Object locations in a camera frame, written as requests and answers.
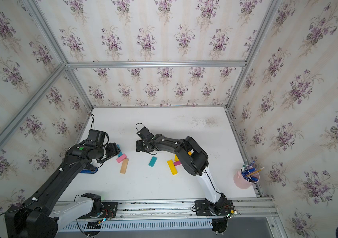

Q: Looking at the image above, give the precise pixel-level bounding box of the light pink wooden block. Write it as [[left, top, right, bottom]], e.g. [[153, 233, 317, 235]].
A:
[[116, 154, 127, 163]]

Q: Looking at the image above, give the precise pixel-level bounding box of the teal wooden block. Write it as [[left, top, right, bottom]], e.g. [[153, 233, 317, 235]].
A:
[[148, 156, 157, 167], [116, 144, 123, 158]]

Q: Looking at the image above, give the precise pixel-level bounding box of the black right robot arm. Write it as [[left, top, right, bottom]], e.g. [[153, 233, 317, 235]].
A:
[[136, 128, 234, 216]]

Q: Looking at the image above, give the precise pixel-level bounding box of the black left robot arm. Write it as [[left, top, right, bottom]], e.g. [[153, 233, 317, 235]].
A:
[[2, 130, 120, 238]]

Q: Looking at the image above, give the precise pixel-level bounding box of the natural beige wooden block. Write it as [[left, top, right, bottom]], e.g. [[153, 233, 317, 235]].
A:
[[120, 158, 129, 174]]

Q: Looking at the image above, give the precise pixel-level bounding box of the blue black small device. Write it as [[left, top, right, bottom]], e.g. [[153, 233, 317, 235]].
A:
[[80, 167, 98, 174]]

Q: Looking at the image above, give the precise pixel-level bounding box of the yellow long wooden block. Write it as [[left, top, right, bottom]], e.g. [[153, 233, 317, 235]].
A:
[[167, 160, 178, 175]]

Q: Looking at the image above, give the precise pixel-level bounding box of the pink pen cup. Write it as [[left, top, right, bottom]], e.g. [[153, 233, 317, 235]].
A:
[[233, 170, 260, 189]]

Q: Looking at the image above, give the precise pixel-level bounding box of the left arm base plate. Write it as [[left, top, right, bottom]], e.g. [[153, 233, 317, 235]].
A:
[[79, 202, 118, 219]]

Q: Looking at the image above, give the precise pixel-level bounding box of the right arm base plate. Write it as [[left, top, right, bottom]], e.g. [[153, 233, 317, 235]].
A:
[[193, 200, 235, 217]]

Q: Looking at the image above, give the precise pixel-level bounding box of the aluminium mounting rail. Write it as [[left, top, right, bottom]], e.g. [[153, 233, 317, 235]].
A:
[[32, 196, 278, 222]]

